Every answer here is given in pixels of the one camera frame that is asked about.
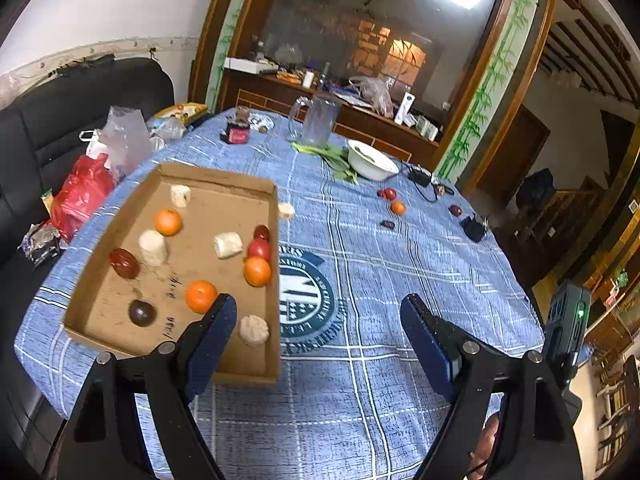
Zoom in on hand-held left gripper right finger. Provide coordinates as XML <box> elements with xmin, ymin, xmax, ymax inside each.
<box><xmin>400</xmin><ymin>294</ymin><xmax>586</xmax><ymax>480</ymax></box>

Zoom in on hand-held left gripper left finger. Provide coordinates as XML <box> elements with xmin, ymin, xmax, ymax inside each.
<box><xmin>42</xmin><ymin>292</ymin><xmax>238</xmax><ymax>480</ymax></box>

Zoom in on dark purple plum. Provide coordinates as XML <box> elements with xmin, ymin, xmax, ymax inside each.
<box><xmin>128</xmin><ymin>299</ymin><xmax>157</xmax><ymax>329</ymax></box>

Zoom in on brown cardboard tray box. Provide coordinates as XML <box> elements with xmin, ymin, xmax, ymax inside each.
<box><xmin>62</xmin><ymin>161</ymin><xmax>282</xmax><ymax>387</ymax></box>

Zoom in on person's right hand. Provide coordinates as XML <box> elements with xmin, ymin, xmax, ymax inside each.
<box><xmin>470</xmin><ymin>412</ymin><xmax>502</xmax><ymax>476</ymax></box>

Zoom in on wooden chair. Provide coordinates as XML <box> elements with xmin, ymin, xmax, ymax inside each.
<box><xmin>595</xmin><ymin>355</ymin><xmax>640</xmax><ymax>471</ymax></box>

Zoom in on black pouch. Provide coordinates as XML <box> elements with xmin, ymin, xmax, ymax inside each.
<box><xmin>462</xmin><ymin>214</ymin><xmax>488</xmax><ymax>242</ymax></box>

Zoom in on blue plaid tablecloth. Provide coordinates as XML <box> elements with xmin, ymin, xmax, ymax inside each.
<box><xmin>14</xmin><ymin>107</ymin><xmax>546</xmax><ymax>480</ymax></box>

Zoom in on dark bag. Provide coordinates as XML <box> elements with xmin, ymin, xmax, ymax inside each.
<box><xmin>515</xmin><ymin>167</ymin><xmax>556</xmax><ymax>211</ymax></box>

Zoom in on white bowl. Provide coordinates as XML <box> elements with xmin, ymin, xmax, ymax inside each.
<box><xmin>347</xmin><ymin>139</ymin><xmax>401</xmax><ymax>181</ymax></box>

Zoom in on dark crumpled packet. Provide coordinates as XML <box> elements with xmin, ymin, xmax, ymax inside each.
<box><xmin>19</xmin><ymin>222</ymin><xmax>63</xmax><ymax>263</ymax></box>

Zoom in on red plastic bag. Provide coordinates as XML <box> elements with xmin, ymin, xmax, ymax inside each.
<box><xmin>49</xmin><ymin>154</ymin><xmax>116</xmax><ymax>243</ymax></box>

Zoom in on green leafy vegetable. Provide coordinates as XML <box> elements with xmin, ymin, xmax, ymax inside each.
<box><xmin>292</xmin><ymin>141</ymin><xmax>361</xmax><ymax>185</ymax></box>

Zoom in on pink jar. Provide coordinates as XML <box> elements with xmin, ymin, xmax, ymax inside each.
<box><xmin>220</xmin><ymin>106</ymin><xmax>251</xmax><ymax>145</ymax></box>

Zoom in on small white boxes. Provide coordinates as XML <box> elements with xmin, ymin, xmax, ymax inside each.
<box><xmin>415</xmin><ymin>115</ymin><xmax>441</xmax><ymax>142</ymax></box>

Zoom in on clear plastic bag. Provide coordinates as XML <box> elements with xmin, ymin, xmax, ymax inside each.
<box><xmin>80</xmin><ymin>106</ymin><xmax>166</xmax><ymax>181</ymax></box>

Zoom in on wooden sideboard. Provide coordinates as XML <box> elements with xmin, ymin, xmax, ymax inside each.
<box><xmin>220</xmin><ymin>67</ymin><xmax>443</xmax><ymax>161</ymax></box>

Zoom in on yellow snack packet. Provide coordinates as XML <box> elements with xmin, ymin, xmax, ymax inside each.
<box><xmin>152</xmin><ymin>102</ymin><xmax>208</xmax><ymax>126</ymax></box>

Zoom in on tall white box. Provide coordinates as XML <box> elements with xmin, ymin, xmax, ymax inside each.
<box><xmin>394</xmin><ymin>91</ymin><xmax>416</xmax><ymax>126</ymax></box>

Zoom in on clear glass pitcher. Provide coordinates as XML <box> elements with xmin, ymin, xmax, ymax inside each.
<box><xmin>286</xmin><ymin>94</ymin><xmax>343</xmax><ymax>147</ymax></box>

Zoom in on wooden framed glass partition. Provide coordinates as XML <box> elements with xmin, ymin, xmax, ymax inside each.
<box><xmin>187</xmin><ymin>0</ymin><xmax>561</xmax><ymax>196</ymax></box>

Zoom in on pink plastic bag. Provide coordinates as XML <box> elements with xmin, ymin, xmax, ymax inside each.
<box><xmin>349</xmin><ymin>76</ymin><xmax>396</xmax><ymax>117</ymax></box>

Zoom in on flat white box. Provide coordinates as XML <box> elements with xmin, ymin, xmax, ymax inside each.
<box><xmin>223</xmin><ymin>56</ymin><xmax>278</xmax><ymax>73</ymax></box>

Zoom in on black leather sofa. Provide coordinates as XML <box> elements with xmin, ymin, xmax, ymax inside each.
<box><xmin>0</xmin><ymin>57</ymin><xmax>173</xmax><ymax>461</ymax></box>

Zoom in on black charger cable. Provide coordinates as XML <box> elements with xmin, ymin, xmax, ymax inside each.
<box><xmin>400</xmin><ymin>160</ymin><xmax>456</xmax><ymax>204</ymax></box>

